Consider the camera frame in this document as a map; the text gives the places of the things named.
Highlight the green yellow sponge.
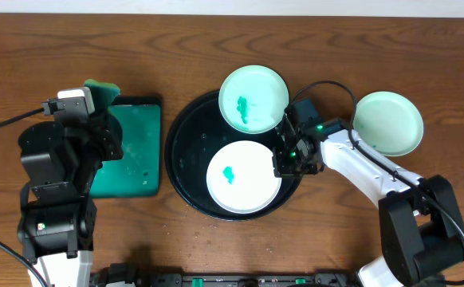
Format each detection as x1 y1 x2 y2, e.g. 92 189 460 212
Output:
84 79 120 112

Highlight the white stained plate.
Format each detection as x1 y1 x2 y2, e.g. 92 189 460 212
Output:
206 140 282 214

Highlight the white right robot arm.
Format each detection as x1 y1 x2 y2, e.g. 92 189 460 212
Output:
273 116 464 286

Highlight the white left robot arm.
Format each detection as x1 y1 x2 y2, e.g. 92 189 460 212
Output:
18 110 124 286

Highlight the green rectangular water tray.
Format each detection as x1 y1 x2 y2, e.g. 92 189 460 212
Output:
90 96 162 199

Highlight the round black tray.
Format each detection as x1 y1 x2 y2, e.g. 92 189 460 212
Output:
164 90 301 221

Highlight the mint green stained plate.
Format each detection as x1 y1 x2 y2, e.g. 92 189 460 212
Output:
218 65 289 134

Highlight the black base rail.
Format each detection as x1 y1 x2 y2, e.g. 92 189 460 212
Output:
89 264 360 287

